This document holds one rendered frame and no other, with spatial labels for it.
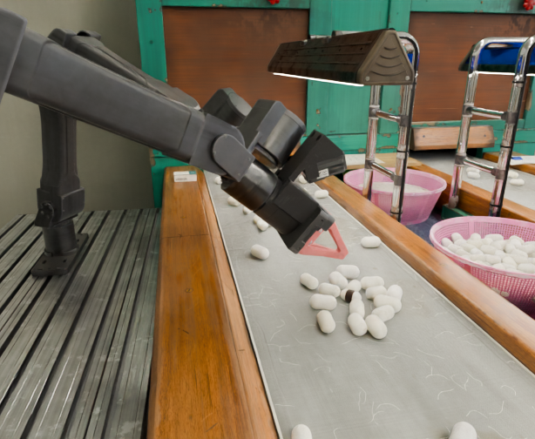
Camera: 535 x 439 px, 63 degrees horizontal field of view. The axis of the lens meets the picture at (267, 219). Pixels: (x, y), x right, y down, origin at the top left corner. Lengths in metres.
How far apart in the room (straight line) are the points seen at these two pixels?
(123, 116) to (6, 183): 1.96
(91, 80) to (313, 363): 0.38
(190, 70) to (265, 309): 0.89
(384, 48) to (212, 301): 0.41
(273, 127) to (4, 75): 0.29
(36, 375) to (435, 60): 1.39
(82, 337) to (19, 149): 1.66
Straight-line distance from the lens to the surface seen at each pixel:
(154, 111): 0.46
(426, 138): 1.55
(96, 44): 0.87
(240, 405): 0.45
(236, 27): 1.39
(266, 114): 0.54
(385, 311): 0.62
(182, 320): 0.58
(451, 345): 0.61
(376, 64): 0.64
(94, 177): 2.27
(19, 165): 2.34
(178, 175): 1.20
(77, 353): 0.73
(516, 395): 0.56
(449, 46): 1.63
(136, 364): 0.68
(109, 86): 0.44
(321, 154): 0.55
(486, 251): 0.92
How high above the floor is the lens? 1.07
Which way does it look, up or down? 20 degrees down
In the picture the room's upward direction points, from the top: straight up
